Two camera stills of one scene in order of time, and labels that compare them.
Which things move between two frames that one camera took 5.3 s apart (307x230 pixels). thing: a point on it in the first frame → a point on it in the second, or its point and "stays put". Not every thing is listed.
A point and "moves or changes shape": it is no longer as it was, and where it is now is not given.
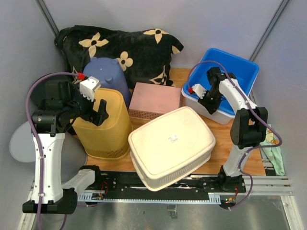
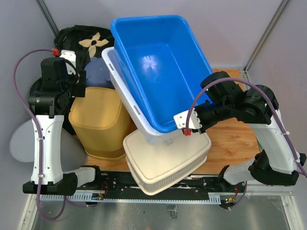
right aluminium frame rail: x=282 y=6 stays put
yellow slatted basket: x=112 y=139 stays put
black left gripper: x=92 y=115 → x=79 y=86
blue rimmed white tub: x=219 y=117 moves or changes shape
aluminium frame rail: x=47 y=17 stays put
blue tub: x=228 y=66 → x=164 y=63
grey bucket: x=23 y=146 stays put
